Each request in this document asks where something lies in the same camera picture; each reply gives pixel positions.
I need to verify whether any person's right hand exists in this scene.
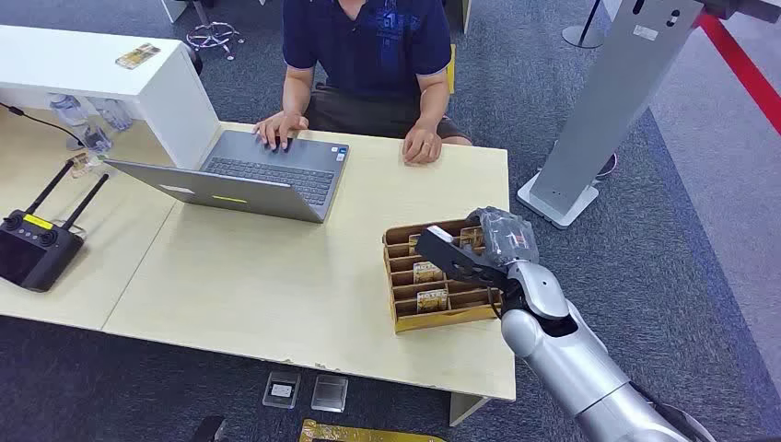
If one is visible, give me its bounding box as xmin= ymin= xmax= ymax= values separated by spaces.
xmin=251 ymin=110 xmax=310 ymax=153

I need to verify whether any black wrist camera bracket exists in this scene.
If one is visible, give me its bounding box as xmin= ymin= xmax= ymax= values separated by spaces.
xmin=414 ymin=225 xmax=508 ymax=290

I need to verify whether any stanchion post with base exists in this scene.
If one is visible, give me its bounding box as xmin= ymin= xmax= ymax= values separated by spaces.
xmin=561 ymin=0 xmax=606 ymax=50

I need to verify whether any white desk shelf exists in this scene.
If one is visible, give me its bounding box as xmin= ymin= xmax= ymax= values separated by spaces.
xmin=0 ymin=24 xmax=223 ymax=171

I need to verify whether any person's left hand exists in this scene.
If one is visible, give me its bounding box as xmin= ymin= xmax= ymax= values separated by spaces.
xmin=401 ymin=124 xmax=444 ymax=167

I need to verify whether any small clear grey box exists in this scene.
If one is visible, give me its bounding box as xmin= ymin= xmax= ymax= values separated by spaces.
xmin=310 ymin=374 xmax=350 ymax=414

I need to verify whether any black cable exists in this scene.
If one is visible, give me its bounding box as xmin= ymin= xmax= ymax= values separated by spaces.
xmin=0 ymin=102 xmax=85 ymax=148

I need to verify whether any chrome chair base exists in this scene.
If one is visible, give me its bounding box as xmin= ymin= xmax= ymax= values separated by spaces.
xmin=185 ymin=0 xmax=246 ymax=63

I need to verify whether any person's hand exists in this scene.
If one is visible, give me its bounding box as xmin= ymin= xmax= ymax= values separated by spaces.
xmin=251 ymin=110 xmax=310 ymax=153
xmin=401 ymin=124 xmax=444 ymax=167

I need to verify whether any red barrier belt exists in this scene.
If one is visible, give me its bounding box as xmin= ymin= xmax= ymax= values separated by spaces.
xmin=694 ymin=12 xmax=781 ymax=136

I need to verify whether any clear plastic water bottle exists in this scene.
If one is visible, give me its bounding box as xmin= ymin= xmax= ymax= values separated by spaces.
xmin=91 ymin=97 xmax=134 ymax=133
xmin=48 ymin=92 xmax=114 ymax=155

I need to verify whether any table leg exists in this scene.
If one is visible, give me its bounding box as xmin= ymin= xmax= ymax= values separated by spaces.
xmin=449 ymin=392 xmax=491 ymax=427

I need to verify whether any grey kiosk stand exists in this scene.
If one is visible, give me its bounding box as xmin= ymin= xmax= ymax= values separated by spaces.
xmin=517 ymin=0 xmax=706 ymax=230

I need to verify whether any wooden card holder box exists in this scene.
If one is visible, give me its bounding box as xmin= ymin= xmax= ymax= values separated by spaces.
xmin=382 ymin=218 xmax=506 ymax=335

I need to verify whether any black remote controller with antennas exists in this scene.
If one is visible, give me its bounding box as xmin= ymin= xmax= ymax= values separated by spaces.
xmin=0 ymin=159 xmax=111 ymax=294

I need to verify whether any person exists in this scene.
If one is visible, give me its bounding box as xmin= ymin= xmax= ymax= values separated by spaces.
xmin=251 ymin=0 xmax=474 ymax=167

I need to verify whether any small clear box with label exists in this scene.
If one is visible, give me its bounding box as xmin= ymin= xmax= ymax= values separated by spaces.
xmin=262 ymin=371 xmax=302 ymax=411

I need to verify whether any black object on floor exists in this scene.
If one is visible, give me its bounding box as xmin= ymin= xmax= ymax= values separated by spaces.
xmin=187 ymin=415 xmax=227 ymax=442

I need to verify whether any gold card on shelf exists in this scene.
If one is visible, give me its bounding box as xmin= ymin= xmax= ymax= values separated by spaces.
xmin=114 ymin=41 xmax=162 ymax=71

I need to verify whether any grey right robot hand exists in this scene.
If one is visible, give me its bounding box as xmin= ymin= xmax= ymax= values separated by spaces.
xmin=466 ymin=205 xmax=542 ymax=268

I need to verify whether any grey laptop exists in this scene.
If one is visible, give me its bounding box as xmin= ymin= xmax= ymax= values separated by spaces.
xmin=104 ymin=129 xmax=352 ymax=225

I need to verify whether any gold foil sheet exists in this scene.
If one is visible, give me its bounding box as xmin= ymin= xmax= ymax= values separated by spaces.
xmin=297 ymin=418 xmax=448 ymax=442

